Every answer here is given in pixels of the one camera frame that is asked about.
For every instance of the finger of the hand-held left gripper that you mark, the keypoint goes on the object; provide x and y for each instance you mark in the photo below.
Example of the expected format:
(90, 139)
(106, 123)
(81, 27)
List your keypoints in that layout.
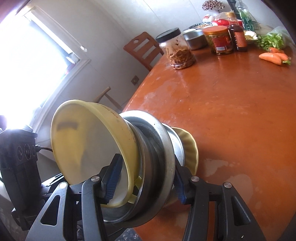
(49, 184)

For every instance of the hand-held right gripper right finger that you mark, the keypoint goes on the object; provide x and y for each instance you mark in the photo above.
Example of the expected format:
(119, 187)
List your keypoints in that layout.
(179, 190)

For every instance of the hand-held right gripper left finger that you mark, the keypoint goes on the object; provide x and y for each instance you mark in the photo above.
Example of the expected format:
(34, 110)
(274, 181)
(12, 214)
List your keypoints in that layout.
(113, 180)

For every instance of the wide steel bowl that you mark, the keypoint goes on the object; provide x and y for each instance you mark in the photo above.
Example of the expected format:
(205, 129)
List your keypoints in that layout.
(167, 166)

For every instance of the yellow shell-shaped plate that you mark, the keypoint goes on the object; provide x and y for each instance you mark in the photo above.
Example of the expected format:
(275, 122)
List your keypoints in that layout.
(190, 150)

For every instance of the steel plate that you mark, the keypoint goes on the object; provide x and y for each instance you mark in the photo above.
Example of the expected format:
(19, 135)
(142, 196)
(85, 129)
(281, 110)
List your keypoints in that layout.
(178, 143)

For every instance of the wooden armchair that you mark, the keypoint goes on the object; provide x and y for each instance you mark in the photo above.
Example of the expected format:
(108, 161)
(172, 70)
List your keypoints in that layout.
(108, 97)

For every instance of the window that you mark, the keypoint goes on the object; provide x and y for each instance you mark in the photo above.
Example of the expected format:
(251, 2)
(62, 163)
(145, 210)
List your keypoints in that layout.
(34, 69)

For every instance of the slatted wooden chair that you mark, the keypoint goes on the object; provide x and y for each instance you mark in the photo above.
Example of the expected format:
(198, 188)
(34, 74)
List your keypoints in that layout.
(141, 49)

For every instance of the black-lidded plastic jar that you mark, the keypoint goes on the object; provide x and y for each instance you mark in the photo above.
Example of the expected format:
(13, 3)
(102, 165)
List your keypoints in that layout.
(178, 53)

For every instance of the steel food basin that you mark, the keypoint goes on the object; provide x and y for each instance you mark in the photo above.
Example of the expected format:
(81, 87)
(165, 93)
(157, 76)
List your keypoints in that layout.
(196, 40)

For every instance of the red-lidded sauce jar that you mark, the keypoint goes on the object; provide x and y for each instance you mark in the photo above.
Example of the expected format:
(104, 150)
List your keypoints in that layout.
(218, 41)

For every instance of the carrot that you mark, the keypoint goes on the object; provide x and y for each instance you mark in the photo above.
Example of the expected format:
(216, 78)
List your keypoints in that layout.
(270, 58)
(281, 54)

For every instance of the dark sauce bottle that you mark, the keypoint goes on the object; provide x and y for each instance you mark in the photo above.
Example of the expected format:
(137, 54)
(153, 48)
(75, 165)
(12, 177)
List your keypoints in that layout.
(238, 37)

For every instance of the patterned bowl of food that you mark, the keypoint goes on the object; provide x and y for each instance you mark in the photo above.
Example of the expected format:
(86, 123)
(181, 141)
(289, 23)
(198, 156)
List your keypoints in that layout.
(198, 26)

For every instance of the plate of yellow food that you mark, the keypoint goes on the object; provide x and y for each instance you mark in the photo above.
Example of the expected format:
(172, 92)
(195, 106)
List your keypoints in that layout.
(251, 37)

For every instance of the red tissue pack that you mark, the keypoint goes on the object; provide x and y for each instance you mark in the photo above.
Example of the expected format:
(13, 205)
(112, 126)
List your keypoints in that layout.
(219, 22)

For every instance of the bag of leafy greens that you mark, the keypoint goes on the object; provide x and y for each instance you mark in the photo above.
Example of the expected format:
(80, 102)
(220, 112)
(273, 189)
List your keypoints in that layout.
(275, 38)

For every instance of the clear plastic bottle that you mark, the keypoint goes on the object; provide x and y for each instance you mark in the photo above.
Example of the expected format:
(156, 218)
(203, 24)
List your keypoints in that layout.
(245, 14)

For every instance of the dried flower bouquet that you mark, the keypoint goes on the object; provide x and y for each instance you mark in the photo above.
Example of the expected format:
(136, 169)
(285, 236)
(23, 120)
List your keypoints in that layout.
(212, 4)

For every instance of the black thermos bottle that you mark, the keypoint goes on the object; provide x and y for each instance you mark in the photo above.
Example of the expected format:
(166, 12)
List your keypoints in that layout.
(231, 4)

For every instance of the low wall socket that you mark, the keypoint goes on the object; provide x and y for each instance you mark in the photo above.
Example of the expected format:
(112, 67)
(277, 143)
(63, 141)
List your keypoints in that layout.
(135, 80)

